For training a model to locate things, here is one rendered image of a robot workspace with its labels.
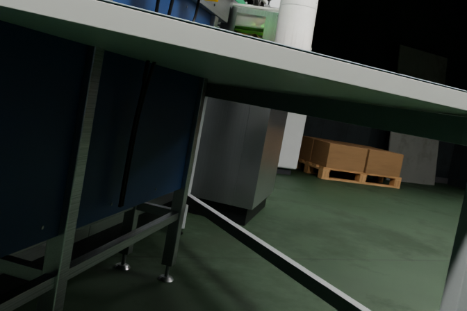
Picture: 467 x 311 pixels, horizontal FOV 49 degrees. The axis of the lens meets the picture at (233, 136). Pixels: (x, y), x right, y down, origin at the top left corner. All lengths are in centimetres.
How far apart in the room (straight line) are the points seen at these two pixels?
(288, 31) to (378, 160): 431
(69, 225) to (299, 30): 93
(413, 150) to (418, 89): 620
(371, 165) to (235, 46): 516
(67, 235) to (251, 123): 174
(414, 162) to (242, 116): 464
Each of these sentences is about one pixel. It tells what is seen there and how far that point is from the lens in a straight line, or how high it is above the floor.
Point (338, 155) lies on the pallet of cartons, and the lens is 555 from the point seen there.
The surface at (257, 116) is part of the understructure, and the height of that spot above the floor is 59.
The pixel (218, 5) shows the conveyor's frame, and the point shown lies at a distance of 174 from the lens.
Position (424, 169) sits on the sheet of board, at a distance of 727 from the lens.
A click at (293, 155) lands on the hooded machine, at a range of 522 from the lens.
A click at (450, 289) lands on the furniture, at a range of 119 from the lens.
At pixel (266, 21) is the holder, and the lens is 190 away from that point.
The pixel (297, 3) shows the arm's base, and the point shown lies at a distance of 165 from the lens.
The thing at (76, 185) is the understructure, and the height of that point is 44.
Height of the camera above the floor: 66
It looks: 4 degrees down
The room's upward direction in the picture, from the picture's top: 10 degrees clockwise
